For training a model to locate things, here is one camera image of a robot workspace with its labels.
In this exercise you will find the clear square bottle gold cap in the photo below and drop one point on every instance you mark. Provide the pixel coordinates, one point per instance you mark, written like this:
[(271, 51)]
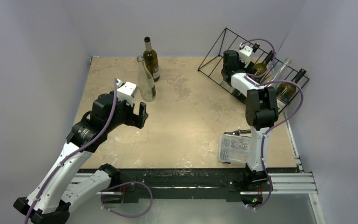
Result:
[(255, 48)]

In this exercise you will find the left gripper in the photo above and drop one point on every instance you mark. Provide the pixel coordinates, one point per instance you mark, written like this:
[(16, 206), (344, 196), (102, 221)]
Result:
[(133, 119)]

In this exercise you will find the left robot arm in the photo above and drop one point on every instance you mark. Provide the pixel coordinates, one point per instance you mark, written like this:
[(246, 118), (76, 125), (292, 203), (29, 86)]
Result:
[(52, 202)]

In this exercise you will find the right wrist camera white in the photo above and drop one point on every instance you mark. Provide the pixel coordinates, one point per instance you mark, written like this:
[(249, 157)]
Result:
[(245, 54)]

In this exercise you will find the clear glass bottle short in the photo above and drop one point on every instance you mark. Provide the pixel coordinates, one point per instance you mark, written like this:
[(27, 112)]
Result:
[(278, 70)]

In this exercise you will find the clear plastic screw box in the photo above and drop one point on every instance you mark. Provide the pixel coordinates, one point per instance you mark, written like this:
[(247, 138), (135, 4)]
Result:
[(234, 149)]

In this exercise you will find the tall clear glass bottle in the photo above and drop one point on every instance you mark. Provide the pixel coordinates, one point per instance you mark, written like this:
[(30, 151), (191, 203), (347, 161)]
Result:
[(146, 83)]

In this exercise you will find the dark green bottle front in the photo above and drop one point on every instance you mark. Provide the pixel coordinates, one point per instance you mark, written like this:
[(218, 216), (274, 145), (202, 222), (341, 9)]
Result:
[(286, 91)]

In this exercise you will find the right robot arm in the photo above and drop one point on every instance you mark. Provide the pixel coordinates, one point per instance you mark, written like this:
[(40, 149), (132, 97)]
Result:
[(261, 114)]

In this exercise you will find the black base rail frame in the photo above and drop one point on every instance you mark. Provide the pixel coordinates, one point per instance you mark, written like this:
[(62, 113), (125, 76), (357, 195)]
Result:
[(205, 183)]

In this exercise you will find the dark green bottle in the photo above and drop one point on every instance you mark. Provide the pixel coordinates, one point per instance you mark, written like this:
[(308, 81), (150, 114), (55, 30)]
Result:
[(286, 91), (260, 68)]

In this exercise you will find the black pliers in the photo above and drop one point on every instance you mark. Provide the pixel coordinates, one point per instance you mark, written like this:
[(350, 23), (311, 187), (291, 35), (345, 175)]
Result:
[(239, 132)]

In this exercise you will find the black wire wine rack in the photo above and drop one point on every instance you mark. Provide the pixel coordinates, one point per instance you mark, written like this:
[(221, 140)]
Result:
[(230, 40)]

